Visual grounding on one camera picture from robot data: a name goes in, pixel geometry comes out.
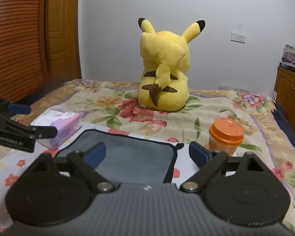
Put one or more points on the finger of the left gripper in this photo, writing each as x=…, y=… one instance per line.
x=16, y=108
x=43, y=132

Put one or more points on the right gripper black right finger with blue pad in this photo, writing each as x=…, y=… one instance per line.
x=216, y=166

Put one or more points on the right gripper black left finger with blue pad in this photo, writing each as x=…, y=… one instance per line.
x=75, y=173

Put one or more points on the purple grey microfibre towel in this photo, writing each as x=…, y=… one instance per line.
x=129, y=159

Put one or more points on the pink tissue box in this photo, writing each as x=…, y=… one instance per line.
x=66, y=123

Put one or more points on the orange lidded plastic cup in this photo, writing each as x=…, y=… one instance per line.
x=225, y=135

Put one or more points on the wooden slatted headboard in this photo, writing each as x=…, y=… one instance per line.
x=23, y=66

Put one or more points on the floral bed quilt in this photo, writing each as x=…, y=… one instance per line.
x=114, y=105

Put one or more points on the wooden door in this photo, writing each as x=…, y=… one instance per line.
x=61, y=39

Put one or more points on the wooden side cabinet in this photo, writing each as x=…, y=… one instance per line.
x=285, y=90

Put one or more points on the yellow Pikachu plush toy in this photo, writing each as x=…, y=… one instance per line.
x=166, y=59

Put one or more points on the stack of books and papers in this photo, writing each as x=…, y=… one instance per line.
x=288, y=58

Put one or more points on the white wall switch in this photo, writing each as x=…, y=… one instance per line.
x=238, y=38

